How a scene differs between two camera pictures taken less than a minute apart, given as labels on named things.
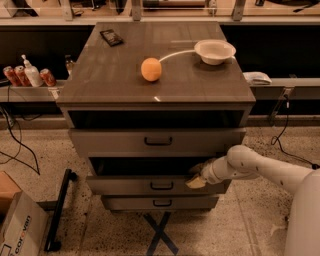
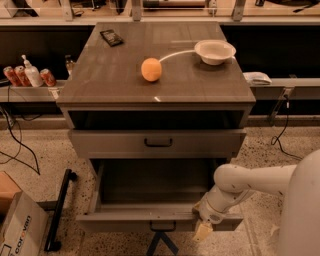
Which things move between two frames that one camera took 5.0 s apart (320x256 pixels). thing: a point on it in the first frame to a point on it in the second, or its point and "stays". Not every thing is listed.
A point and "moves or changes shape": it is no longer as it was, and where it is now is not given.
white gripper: (208, 173) to (212, 213)
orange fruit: (151, 69) stays
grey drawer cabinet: (147, 102) stays
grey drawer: (156, 142) stays
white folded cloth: (256, 78) stays
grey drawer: (147, 175) moves or changes shape
